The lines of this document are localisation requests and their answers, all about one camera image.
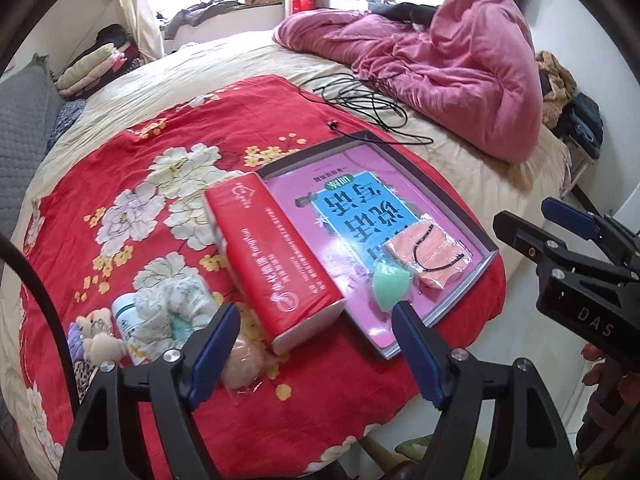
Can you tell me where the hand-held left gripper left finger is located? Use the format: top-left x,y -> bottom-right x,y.
59,302 -> 242,480

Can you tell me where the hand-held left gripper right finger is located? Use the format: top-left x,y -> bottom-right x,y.
391,301 -> 583,480

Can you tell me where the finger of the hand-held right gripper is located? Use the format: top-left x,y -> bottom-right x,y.
541,197 -> 640,270
492,211 -> 640,286

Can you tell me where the peach sponge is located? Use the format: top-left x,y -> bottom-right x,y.
220,302 -> 281,396

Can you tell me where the white floral scrunchie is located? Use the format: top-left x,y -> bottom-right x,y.
132,277 -> 216,346

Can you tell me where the green makeup sponge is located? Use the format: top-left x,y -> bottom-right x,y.
372,258 -> 416,313

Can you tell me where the pink book tray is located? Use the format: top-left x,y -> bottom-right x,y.
257,130 -> 501,361

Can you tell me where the person's right hand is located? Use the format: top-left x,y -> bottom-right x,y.
580,342 -> 640,431

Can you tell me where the white pill bottle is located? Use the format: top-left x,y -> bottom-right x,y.
111,295 -> 151,366

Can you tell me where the orange flat packet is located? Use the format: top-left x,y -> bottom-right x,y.
400,215 -> 473,291

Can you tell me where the dark blue bag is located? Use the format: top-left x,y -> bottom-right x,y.
552,92 -> 603,161

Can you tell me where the green cushion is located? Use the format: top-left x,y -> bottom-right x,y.
372,435 -> 436,480

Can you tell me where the red floral blanket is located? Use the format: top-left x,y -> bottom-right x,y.
22,74 -> 506,480

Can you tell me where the small teddy bear plush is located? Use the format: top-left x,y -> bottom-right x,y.
80,307 -> 128,363

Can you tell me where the red tissue pack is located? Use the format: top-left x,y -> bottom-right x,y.
202,172 -> 347,356

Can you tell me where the small purple plush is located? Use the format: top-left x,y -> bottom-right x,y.
67,320 -> 86,361

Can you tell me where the brown fuzzy garment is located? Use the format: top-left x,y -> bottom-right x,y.
535,51 -> 578,131

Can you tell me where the pink duvet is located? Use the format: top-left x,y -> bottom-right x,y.
272,0 -> 543,163

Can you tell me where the pink book with blue label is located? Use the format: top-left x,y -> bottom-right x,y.
267,145 -> 486,351

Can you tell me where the black cloth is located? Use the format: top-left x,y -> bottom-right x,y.
370,2 -> 443,26

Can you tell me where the dark patterned pillow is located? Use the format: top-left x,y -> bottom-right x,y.
47,99 -> 88,153

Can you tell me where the grey quilted headboard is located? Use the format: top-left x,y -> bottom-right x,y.
0,55 -> 63,251

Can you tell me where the cream folded blanket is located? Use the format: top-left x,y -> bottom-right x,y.
55,44 -> 118,96

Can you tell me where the pile of dark clothes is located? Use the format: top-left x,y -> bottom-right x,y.
95,24 -> 143,68

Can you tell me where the cream curtain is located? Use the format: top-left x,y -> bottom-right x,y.
117,0 -> 166,58

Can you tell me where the grey jacket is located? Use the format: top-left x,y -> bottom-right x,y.
162,0 -> 246,38

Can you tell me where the thin black cable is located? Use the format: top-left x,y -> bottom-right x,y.
300,72 -> 435,146

